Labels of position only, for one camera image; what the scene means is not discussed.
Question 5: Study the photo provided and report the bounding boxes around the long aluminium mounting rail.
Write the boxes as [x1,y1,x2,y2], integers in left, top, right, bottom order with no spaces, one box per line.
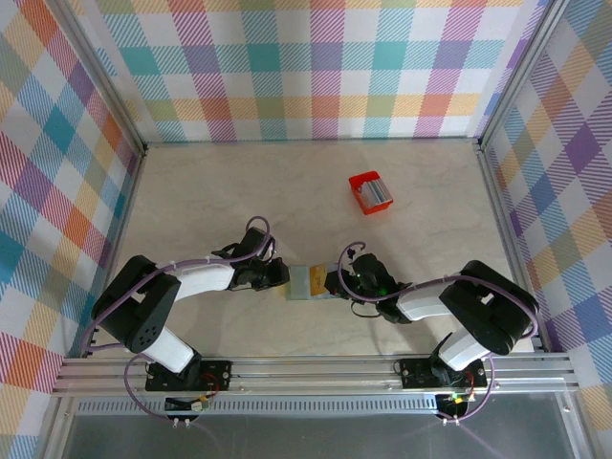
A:
[51,354,580,397]

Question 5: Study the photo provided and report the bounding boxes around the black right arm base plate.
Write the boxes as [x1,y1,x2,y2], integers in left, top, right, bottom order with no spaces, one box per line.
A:
[399,356,489,389]

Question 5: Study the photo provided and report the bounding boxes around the gold credit card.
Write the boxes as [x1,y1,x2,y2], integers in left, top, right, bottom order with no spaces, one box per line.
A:
[309,264,331,295]

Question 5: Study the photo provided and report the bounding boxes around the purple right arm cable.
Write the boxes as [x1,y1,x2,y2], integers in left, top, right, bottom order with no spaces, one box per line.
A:
[338,241,539,426]

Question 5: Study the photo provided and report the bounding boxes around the small connector circuit board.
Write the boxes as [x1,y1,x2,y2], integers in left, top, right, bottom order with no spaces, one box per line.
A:
[435,391,474,418]
[164,394,212,413]

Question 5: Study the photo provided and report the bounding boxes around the thin aluminium end rail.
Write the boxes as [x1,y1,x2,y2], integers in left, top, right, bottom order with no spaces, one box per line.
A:
[142,137,482,145]

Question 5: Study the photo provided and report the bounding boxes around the aluminium table side rail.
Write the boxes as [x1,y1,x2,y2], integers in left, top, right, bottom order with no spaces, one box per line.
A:
[475,145,551,355]
[80,145,148,360]

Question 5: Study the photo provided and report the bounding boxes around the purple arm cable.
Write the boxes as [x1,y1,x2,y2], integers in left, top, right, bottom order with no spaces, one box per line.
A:
[338,241,539,426]
[78,215,273,425]

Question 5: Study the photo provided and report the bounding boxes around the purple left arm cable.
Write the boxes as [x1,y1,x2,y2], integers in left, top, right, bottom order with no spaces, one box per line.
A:
[78,215,273,425]

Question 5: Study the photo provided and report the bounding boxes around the perforated metal cable tray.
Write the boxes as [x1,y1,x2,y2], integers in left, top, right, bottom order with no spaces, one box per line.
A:
[71,399,578,418]

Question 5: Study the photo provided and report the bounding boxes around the aluminium frame post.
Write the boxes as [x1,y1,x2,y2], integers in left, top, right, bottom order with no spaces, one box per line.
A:
[475,0,570,152]
[55,0,147,152]

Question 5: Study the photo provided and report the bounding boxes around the clear plastic zip bag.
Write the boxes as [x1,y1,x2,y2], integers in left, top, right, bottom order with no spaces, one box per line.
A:
[286,262,346,302]

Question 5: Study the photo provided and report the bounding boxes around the red plastic bin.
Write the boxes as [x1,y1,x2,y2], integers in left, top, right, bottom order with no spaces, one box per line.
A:
[348,169,394,216]

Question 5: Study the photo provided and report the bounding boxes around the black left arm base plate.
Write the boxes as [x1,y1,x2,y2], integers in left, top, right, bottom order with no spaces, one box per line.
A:
[144,358,234,393]

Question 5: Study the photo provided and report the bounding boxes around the grey metal panel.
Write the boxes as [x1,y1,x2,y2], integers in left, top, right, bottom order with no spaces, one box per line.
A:
[59,414,582,459]

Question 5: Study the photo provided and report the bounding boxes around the blue grey credit card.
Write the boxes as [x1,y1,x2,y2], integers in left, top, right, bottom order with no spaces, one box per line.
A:
[365,179,391,207]

